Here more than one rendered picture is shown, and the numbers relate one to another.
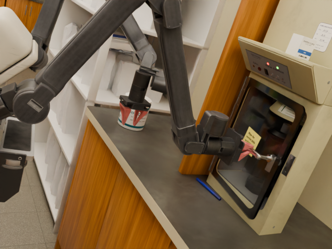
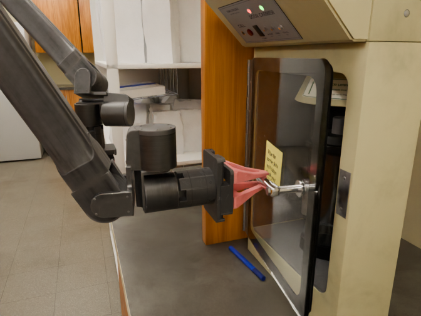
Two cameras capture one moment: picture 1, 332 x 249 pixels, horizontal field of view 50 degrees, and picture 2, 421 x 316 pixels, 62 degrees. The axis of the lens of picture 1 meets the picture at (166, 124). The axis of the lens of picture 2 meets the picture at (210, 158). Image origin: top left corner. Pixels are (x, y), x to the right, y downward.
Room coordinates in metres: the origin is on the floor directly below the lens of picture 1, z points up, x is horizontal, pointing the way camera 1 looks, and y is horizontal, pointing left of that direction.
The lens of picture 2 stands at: (0.52, -0.34, 1.39)
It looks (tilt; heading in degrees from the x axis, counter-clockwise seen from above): 16 degrees down; 15
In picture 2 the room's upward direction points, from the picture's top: straight up
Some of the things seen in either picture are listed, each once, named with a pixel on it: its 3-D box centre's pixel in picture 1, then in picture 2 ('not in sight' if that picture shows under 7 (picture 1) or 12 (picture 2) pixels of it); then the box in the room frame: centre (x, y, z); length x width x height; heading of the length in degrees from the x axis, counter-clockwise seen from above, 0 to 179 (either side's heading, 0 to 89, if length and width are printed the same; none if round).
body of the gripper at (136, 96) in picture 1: (137, 95); (91, 140); (1.21, 0.13, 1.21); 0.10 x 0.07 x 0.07; 125
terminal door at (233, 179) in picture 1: (250, 145); (275, 172); (1.14, -0.29, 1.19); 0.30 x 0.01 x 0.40; 27
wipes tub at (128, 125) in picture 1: (134, 111); not in sight; (1.61, 0.16, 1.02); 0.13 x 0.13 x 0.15
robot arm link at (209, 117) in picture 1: (202, 130); (135, 166); (0.96, -0.11, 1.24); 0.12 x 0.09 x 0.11; 115
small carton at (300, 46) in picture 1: (301, 47); not in sight; (1.08, -0.30, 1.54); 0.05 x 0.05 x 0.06; 23
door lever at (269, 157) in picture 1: (256, 151); (275, 182); (1.06, -0.30, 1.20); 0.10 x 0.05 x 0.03; 27
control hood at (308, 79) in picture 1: (277, 67); (267, 11); (1.12, -0.27, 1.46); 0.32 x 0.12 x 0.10; 35
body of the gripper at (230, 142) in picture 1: (224, 145); (198, 186); (1.01, -0.19, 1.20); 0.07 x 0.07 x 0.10; 34
